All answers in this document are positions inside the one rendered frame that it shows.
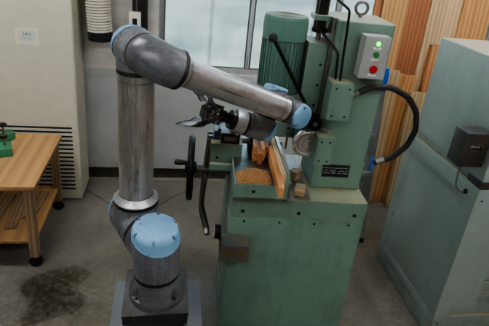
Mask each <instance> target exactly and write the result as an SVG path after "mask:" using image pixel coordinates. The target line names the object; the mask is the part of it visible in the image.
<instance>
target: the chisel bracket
mask: <svg viewBox="0 0 489 326"><path fill-rule="evenodd" d="M276 121H277V120H276ZM277 125H278V127H277V132H276V134H275V137H286V134H287V133H286V132H285V128H287V127H289V128H290V133H289V135H288V137H289V138H291V137H292V136H293V128H292V127H291V126H290V125H289V124H285V123H283V122H280V121H277Z"/></svg>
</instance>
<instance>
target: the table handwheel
mask: <svg viewBox="0 0 489 326"><path fill-rule="evenodd" d="M195 143H196V137H195V136H194V135H191V136H190V137H189V142H188V161H187V164H185V174H186V199H187V200H191V199H192V191H193V180H194V175H195V174H196V172H204V171H206V172H211V173H225V174H230V171H220V170H209V167H208V168H204V165H203V164H197V163H196V161H194V156H195Z"/></svg>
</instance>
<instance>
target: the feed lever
mask: <svg viewBox="0 0 489 326"><path fill-rule="evenodd" d="M277 39H278V36H277V34H276V33H270V34H269V41H270V42H273V43H274V45H275V47H276V48H277V51H278V53H279V55H280V57H281V59H282V62H283V63H284V65H285V68H286V69H287V72H288V73H289V75H290V78H291V79H292V81H293V84H294V86H295V88H296V90H297V92H298V94H299V96H300V98H301V100H302V102H303V103H305V104H306V105H308V104H307V102H306V100H305V98H304V96H303V94H302V92H301V90H300V87H299V86H298V83H297V81H296V80H295V77H294V76H293V73H292V71H291V70H290V67H289V65H288V63H287V61H286V59H285V56H284V55H283V53H282V50H281V48H280V46H279V44H278V42H277ZM307 126H308V128H309V129H310V130H312V131H317V130H321V131H323V132H326V133H328V131H327V130H326V129H325V128H324V127H323V126H322V120H321V118H320V117H319V115H318V114H316V113H312V114H311V118H310V121H309V123H308V124H307Z"/></svg>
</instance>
